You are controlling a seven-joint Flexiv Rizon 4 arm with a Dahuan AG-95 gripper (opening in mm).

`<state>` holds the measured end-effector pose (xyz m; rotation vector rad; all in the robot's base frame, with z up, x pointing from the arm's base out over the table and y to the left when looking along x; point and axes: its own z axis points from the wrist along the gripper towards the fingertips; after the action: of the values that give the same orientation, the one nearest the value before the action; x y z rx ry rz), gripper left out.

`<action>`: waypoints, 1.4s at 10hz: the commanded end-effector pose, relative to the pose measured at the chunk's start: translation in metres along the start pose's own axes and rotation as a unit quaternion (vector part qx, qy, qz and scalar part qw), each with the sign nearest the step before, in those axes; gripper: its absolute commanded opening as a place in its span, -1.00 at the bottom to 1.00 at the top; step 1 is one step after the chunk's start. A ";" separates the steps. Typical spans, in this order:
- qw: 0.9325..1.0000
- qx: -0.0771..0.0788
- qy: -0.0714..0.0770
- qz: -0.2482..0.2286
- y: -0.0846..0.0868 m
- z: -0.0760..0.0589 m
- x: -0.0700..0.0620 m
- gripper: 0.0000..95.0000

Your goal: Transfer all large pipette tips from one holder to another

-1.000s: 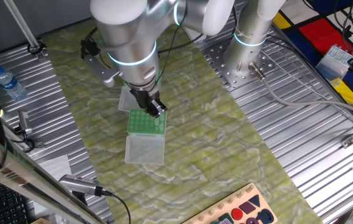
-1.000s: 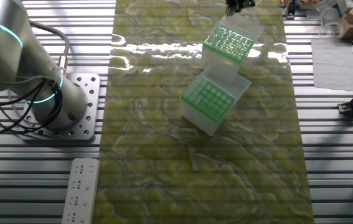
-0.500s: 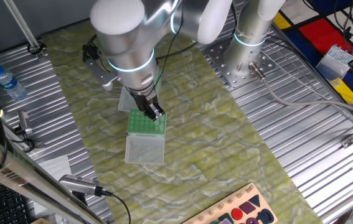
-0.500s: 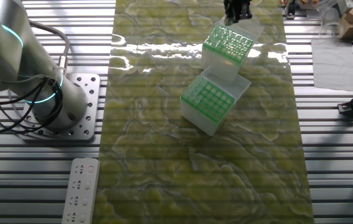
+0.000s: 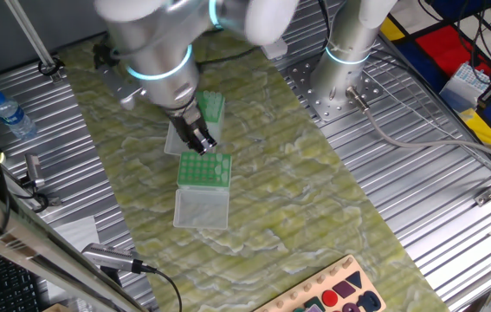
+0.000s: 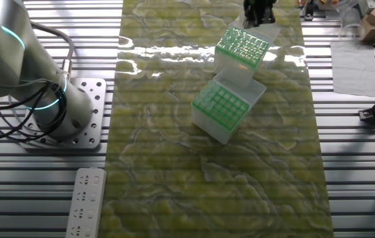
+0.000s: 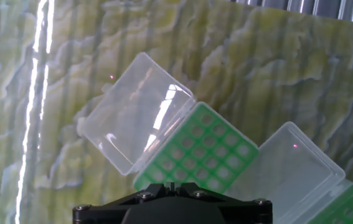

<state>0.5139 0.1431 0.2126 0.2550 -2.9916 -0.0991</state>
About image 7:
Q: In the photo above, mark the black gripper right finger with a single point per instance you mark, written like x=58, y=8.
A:
x=244, y=211

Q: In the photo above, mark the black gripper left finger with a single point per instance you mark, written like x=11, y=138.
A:
x=101, y=211

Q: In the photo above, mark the green rack pipette tip box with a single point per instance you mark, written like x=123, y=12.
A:
x=132, y=124
x=288, y=171

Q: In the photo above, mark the green marble pattern mat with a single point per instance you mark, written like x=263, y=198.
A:
x=257, y=77

